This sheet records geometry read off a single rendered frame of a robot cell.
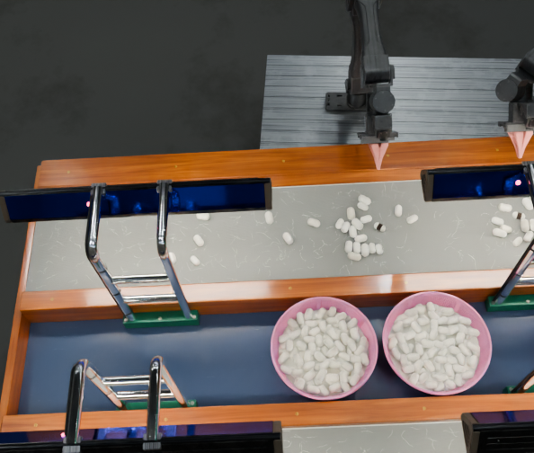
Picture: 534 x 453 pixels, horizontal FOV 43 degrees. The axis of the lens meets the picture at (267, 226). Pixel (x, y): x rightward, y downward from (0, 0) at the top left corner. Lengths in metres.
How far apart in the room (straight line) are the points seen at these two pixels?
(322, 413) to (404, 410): 0.19
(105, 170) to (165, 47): 1.43
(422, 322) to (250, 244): 0.50
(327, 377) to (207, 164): 0.70
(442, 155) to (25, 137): 1.91
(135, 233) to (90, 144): 1.21
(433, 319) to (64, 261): 1.00
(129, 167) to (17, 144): 1.25
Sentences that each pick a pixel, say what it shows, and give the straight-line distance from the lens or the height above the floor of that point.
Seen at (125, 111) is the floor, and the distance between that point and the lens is 3.14.
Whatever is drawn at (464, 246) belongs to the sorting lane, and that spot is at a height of 0.74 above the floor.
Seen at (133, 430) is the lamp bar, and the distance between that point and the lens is 1.37.
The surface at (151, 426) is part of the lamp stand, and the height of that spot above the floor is 1.12.
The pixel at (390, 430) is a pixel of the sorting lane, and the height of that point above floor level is 0.74.
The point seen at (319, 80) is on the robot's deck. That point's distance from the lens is 2.26.
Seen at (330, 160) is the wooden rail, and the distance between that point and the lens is 1.96.
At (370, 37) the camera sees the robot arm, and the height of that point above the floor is 1.07.
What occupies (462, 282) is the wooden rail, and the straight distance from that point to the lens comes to 1.82.
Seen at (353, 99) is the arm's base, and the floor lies 0.72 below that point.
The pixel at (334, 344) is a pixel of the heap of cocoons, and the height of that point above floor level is 0.74.
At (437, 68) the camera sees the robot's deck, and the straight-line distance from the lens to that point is 2.33.
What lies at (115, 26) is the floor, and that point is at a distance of 3.50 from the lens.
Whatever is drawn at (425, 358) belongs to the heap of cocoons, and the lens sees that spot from 1.76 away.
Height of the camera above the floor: 2.38
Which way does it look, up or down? 61 degrees down
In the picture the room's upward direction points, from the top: 5 degrees counter-clockwise
